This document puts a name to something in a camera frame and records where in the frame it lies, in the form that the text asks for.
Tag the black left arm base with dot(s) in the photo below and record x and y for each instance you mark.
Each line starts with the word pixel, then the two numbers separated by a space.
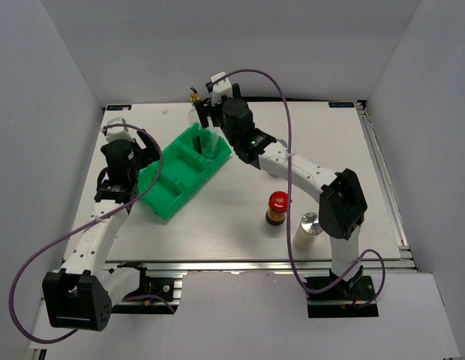
pixel 158 293

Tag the glass bottle with dark sauce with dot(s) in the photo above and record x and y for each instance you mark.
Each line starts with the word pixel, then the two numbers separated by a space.
pixel 193 119

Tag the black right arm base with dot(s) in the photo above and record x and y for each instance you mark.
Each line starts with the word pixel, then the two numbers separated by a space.
pixel 338 303

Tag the clear glass bottle gold spout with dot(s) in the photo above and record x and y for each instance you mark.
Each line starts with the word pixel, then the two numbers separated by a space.
pixel 209 139

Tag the aluminium table frame rail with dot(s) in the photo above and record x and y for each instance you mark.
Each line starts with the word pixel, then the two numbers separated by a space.
pixel 407 262

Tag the left blue logo sticker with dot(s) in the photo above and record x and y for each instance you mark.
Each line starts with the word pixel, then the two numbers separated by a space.
pixel 118 107

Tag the red cap sauce bottle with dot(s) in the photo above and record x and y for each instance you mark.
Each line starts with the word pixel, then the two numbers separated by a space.
pixel 277 208

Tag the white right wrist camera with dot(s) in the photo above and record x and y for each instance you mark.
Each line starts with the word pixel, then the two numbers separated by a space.
pixel 220 88

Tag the right blue logo sticker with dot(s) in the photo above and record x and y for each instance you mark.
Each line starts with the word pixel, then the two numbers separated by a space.
pixel 341 104

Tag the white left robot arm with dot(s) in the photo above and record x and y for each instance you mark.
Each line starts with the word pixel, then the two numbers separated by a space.
pixel 82 293

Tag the green three-compartment plastic bin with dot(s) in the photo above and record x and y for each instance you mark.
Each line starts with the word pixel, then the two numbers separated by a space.
pixel 170 183

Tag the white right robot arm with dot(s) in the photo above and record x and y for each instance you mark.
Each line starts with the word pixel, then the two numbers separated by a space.
pixel 340 197

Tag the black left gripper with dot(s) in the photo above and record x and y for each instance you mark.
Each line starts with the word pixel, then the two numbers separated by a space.
pixel 148 155

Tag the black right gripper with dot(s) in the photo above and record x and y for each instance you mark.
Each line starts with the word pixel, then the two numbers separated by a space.
pixel 205 109

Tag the white shaker silver lid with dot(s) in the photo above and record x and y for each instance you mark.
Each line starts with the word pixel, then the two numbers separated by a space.
pixel 308 230

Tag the white shaker blue label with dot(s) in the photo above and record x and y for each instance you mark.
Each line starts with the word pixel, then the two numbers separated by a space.
pixel 283 142

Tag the blue logo sticker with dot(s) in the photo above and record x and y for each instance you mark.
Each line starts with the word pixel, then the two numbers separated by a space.
pixel 118 107
pixel 341 104

